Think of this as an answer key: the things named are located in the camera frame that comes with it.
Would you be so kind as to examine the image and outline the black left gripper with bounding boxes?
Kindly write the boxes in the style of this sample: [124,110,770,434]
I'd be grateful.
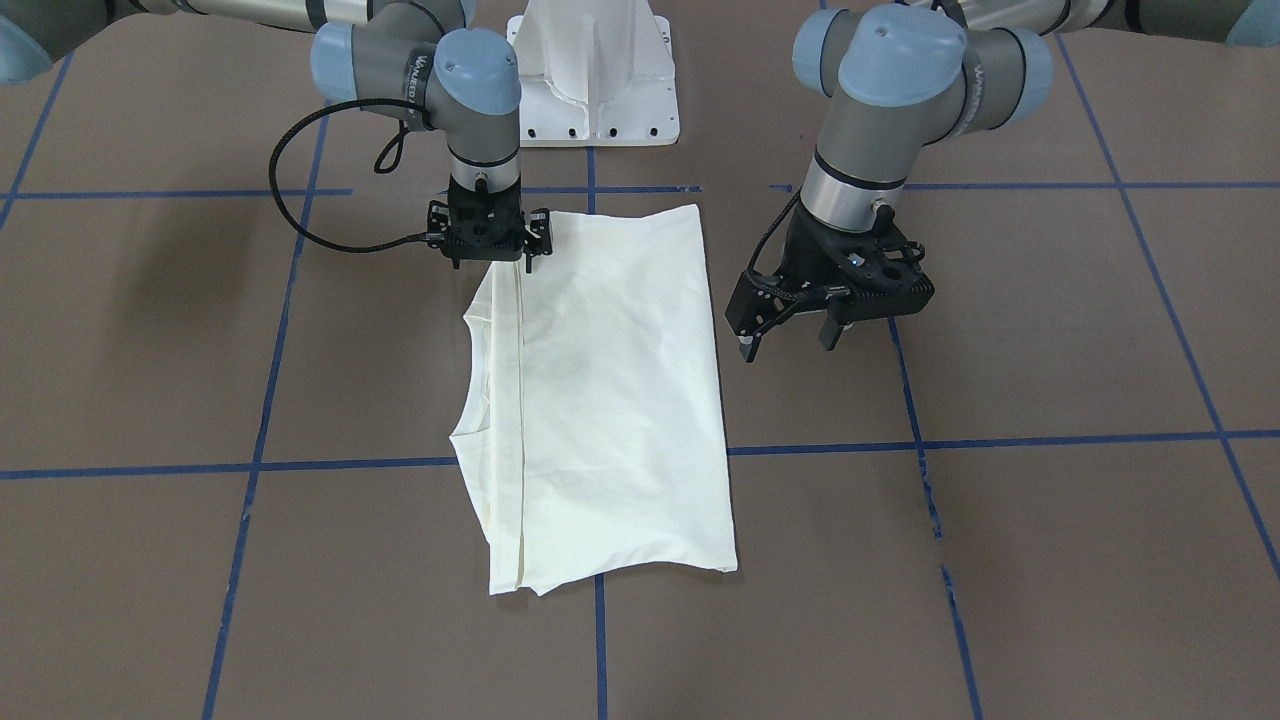
[724,205,934,363]

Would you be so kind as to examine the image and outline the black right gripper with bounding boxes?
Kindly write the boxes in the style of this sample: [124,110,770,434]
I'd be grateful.
[426,178,553,274]

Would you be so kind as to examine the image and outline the cream long-sleeve cat shirt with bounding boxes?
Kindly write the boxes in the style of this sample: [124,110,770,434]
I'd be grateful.
[451,204,739,594]

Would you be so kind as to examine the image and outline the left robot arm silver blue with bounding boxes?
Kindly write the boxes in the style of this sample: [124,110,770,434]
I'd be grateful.
[726,1,1279,363]

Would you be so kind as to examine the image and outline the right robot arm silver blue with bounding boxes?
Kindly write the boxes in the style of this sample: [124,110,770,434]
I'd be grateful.
[1,1,553,266]

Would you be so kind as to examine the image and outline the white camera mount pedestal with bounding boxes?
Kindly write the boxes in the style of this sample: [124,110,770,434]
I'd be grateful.
[506,1,681,149]

